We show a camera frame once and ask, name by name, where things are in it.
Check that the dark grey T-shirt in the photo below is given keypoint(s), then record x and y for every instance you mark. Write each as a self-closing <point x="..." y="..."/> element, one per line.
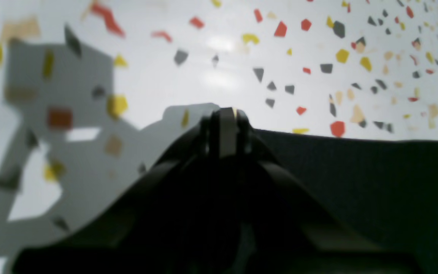
<point x="387" y="191"/>

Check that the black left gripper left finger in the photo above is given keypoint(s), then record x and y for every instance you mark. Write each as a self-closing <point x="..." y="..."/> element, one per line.
<point x="155" y="227"/>

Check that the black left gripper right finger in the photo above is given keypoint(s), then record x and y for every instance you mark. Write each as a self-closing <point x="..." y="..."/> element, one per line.
<point x="293" y="232"/>

